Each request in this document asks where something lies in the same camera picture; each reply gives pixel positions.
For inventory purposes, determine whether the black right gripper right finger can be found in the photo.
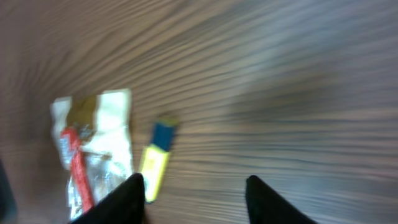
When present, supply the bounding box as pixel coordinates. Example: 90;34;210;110
245;175;316;224

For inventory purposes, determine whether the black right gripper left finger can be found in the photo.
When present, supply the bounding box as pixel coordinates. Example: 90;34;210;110
71;173;145;224

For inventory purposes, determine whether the yellow highlighter pen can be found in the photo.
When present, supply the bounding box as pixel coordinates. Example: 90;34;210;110
140;116;178;203

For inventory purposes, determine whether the red stick snack packet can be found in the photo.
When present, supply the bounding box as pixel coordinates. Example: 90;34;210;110
60;128;95;213

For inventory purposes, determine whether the beige brown snack pouch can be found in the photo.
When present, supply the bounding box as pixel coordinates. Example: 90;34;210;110
50;89;134;203

